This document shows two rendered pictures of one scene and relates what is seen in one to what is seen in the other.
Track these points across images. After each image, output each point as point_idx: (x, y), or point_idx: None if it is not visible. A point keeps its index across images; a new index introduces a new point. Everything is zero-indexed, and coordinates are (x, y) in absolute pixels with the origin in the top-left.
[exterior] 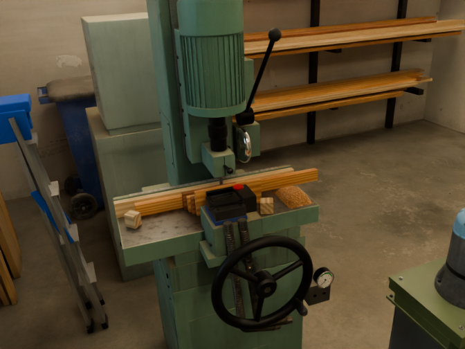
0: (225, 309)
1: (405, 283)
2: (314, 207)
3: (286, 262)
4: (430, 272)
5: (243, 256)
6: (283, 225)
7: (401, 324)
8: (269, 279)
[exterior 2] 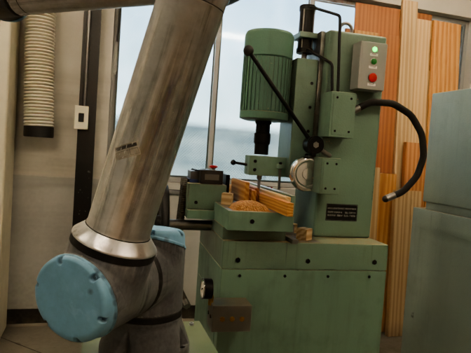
0: None
1: None
2: (227, 211)
3: (217, 262)
4: (193, 342)
5: None
6: (219, 218)
7: None
8: (156, 216)
